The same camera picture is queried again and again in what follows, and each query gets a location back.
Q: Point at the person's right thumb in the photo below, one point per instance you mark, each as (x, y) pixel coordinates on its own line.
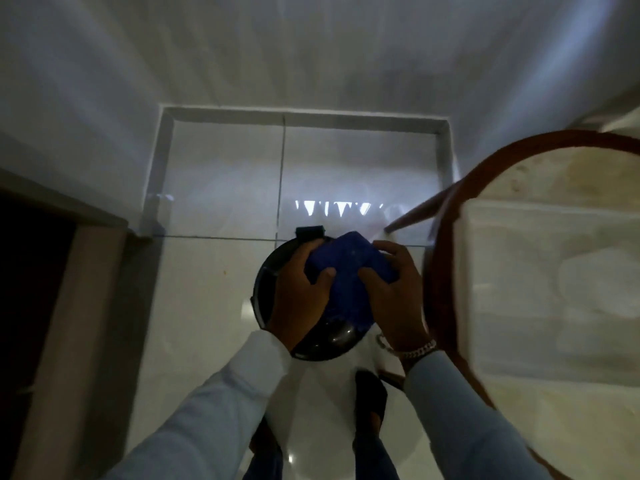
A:
(370, 278)

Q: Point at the person's left leg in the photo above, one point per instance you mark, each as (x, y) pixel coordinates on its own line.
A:
(265, 454)

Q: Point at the person's right hand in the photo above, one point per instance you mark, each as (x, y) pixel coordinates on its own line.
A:
(400, 304)

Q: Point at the person's left hand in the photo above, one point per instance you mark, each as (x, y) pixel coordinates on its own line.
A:
(295, 299)

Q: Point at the person's left thumb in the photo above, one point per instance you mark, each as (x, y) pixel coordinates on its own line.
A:
(324, 282)

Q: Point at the person's left forearm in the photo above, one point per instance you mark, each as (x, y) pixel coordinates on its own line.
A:
(210, 419)

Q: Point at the round wooden rimmed table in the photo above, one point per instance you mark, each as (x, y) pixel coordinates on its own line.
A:
(450, 274)

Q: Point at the blue cloth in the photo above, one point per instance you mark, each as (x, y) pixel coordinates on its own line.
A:
(350, 274)

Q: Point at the person's right forearm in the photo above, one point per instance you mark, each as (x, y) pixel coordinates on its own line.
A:
(460, 424)

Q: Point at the beige door frame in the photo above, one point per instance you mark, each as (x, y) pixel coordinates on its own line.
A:
(65, 319)

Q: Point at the black bucket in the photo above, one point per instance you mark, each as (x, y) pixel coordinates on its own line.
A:
(267, 289)

